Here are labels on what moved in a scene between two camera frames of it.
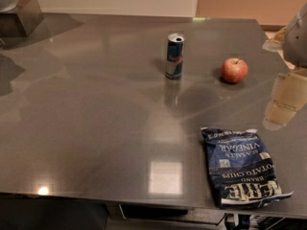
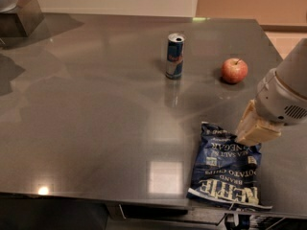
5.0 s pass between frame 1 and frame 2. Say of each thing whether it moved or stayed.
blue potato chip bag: moved
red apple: stayed
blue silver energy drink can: stayed
